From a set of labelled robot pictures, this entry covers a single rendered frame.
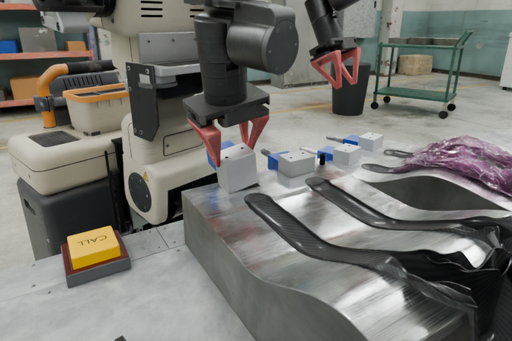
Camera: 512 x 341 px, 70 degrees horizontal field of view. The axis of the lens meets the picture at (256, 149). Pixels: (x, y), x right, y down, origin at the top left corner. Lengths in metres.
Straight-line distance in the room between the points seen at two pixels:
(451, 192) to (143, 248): 0.48
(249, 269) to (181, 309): 0.12
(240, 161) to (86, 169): 0.66
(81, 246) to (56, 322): 0.10
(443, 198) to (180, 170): 0.56
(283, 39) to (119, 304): 0.37
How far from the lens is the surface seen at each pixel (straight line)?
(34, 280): 0.59
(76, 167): 1.09
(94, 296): 0.53
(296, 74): 6.45
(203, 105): 0.47
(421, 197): 0.65
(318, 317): 0.31
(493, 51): 8.58
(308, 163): 0.60
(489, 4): 8.69
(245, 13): 0.41
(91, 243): 0.56
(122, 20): 0.81
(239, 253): 0.42
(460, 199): 0.64
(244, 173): 0.53
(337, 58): 0.79
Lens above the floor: 1.13
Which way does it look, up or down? 20 degrees down
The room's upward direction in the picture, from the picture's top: straight up
